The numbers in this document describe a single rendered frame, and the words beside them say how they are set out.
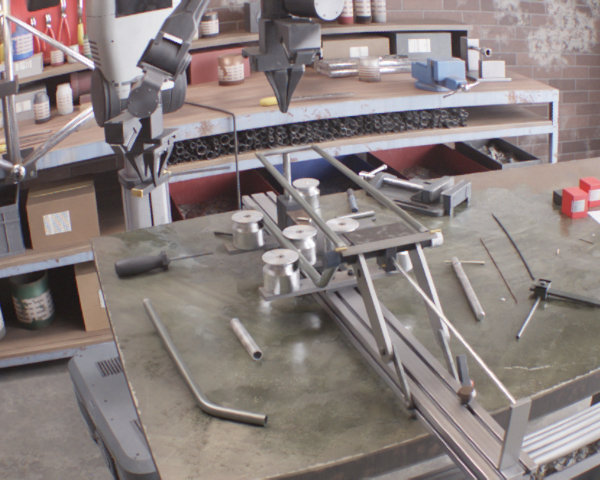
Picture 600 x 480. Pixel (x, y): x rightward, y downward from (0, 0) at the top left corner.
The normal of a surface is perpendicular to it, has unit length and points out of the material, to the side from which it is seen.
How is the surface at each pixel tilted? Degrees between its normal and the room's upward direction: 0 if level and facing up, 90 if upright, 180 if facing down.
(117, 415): 0
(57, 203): 95
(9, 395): 0
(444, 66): 90
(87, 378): 0
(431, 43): 91
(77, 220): 90
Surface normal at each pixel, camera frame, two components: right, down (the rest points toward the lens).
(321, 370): -0.04, -0.91
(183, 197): 0.35, 0.37
